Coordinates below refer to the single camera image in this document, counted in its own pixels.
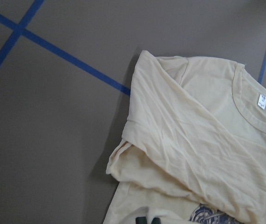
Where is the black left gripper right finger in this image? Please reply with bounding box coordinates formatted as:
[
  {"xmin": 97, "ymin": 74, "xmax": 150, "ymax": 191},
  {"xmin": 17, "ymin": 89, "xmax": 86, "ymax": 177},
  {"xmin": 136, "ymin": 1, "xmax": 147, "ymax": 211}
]
[{"xmin": 152, "ymin": 217, "xmax": 161, "ymax": 224}]

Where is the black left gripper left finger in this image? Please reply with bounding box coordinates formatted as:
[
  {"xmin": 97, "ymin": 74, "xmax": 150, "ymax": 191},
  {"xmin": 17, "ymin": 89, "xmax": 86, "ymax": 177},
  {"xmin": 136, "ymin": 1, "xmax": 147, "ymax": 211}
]
[{"xmin": 135, "ymin": 217, "xmax": 147, "ymax": 224}]

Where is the cream long-sleeve printed shirt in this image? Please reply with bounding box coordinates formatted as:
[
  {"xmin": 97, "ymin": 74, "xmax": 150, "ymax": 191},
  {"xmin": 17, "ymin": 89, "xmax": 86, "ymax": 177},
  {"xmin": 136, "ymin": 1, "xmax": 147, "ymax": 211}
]
[{"xmin": 104, "ymin": 50, "xmax": 266, "ymax": 224}]

